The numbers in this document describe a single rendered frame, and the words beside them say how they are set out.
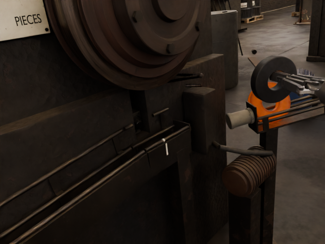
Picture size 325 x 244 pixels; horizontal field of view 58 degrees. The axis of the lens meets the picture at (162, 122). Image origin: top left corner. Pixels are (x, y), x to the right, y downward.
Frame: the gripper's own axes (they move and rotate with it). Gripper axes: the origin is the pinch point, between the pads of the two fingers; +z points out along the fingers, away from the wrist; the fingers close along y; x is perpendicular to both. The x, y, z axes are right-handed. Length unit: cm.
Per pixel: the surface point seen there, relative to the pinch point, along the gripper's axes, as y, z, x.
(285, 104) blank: 12.2, 7.2, -14.9
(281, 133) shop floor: 101, 84, -88
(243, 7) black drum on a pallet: 649, 765, -67
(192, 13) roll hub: -28.5, 4.1, 22.2
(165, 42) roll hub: -39.7, -1.0, 17.2
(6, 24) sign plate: -72, 11, 25
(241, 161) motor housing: -9.3, 6.2, -31.3
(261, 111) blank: 3.2, 9.8, -15.8
